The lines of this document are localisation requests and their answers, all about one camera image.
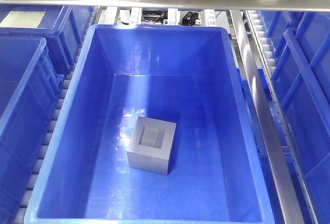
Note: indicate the blue bin right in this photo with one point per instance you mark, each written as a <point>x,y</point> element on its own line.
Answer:
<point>306,111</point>

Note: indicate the large blue target bin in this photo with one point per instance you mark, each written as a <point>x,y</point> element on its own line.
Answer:
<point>185,75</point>

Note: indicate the gray hollow cube base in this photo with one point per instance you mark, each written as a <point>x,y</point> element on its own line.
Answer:
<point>150,145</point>

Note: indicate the steel divider rail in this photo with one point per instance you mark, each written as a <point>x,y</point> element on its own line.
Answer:
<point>280,173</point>

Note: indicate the blue bin left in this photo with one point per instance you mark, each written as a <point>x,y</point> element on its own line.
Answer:
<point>30,89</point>

